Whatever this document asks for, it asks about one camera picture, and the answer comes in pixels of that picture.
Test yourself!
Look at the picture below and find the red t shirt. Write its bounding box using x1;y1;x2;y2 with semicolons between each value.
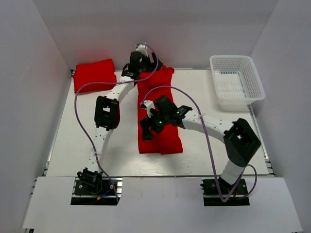
73;59;117;94
136;64;184;155

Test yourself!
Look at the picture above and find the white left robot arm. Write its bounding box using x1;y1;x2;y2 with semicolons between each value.
90;48;163;177

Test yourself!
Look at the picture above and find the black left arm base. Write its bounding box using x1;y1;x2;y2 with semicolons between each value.
70;168;122;206

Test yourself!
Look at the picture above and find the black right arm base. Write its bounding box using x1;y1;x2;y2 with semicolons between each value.
199;174;251;207

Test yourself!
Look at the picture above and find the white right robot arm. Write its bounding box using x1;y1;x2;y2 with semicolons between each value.
140;96;261;185

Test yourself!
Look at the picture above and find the red folded t shirt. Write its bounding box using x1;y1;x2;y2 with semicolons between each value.
73;59;117;94

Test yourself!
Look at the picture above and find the white plastic mesh basket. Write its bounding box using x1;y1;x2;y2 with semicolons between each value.
209;55;265;111

